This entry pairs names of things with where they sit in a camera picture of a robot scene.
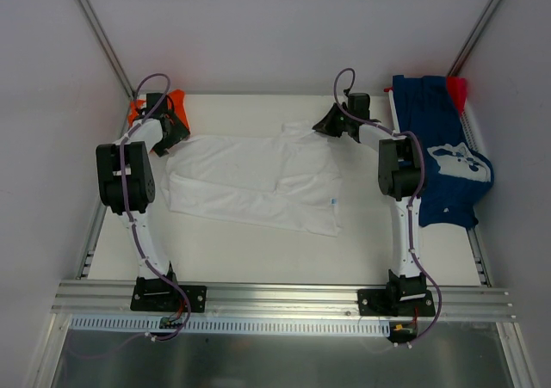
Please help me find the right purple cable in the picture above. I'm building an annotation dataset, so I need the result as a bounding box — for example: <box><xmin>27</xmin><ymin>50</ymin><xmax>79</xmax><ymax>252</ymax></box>
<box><xmin>334</xmin><ymin>68</ymin><xmax>443</xmax><ymax>348</ymax></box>

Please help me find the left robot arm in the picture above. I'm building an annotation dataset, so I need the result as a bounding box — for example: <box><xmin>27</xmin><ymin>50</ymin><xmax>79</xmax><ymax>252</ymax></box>
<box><xmin>96</xmin><ymin>89</ymin><xmax>190</xmax><ymax>311</ymax></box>

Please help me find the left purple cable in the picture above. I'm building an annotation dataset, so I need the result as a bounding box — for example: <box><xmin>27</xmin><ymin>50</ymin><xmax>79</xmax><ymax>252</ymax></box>
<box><xmin>120</xmin><ymin>72</ymin><xmax>193</xmax><ymax>342</ymax></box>

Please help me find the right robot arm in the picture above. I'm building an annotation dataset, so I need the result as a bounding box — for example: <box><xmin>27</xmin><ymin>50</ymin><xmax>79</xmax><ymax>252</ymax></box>
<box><xmin>313</xmin><ymin>90</ymin><xmax>427</xmax><ymax>316</ymax></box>

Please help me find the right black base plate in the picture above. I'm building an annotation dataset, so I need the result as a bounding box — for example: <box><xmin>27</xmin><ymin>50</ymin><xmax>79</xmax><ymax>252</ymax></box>
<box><xmin>356</xmin><ymin>289</ymin><xmax>436</xmax><ymax>317</ymax></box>

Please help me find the blue printed t shirt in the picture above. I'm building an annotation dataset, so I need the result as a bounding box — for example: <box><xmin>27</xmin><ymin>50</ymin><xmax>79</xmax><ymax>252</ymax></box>
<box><xmin>392</xmin><ymin>75</ymin><xmax>494</xmax><ymax>229</ymax></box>

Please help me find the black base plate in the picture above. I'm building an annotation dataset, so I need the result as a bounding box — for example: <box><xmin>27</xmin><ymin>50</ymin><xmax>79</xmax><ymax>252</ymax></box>
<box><xmin>356</xmin><ymin>289</ymin><xmax>436</xmax><ymax>317</ymax></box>
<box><xmin>130</xmin><ymin>278</ymin><xmax>207</xmax><ymax>313</ymax></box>

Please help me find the white perforated basket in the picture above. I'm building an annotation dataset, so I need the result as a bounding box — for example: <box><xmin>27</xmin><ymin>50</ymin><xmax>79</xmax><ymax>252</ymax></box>
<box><xmin>385</xmin><ymin>89</ymin><xmax>488</xmax><ymax>156</ymax></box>

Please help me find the orange t shirt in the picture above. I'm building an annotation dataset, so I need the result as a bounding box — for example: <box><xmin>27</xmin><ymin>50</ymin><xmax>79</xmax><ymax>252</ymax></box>
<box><xmin>127</xmin><ymin>89</ymin><xmax>190</xmax><ymax>157</ymax></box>

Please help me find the white slotted cable duct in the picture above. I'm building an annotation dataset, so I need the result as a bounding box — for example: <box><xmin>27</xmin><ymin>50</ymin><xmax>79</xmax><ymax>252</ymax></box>
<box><xmin>70</xmin><ymin>314</ymin><xmax>390</xmax><ymax>337</ymax></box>

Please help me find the aluminium mounting rail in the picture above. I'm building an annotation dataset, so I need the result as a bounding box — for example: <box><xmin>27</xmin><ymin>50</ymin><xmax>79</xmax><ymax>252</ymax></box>
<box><xmin>51</xmin><ymin>280</ymin><xmax>517</xmax><ymax>322</ymax></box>

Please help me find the red t shirt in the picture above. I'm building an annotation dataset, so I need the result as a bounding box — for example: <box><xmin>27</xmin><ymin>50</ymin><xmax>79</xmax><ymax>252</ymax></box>
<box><xmin>446</xmin><ymin>77</ymin><xmax>468</xmax><ymax>115</ymax></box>

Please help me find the white t shirt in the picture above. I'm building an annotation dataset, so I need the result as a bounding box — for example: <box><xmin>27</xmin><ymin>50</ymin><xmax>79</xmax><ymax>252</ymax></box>
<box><xmin>161</xmin><ymin>122</ymin><xmax>342</xmax><ymax>237</ymax></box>

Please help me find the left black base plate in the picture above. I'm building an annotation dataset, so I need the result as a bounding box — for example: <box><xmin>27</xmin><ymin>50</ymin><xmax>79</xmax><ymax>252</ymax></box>
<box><xmin>130</xmin><ymin>278</ymin><xmax>207</xmax><ymax>313</ymax></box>

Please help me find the purple cable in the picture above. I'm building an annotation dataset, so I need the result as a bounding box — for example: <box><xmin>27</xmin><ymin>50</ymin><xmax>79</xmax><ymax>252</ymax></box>
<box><xmin>334</xmin><ymin>68</ymin><xmax>443</xmax><ymax>348</ymax></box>
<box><xmin>120</xmin><ymin>72</ymin><xmax>193</xmax><ymax>342</ymax></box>

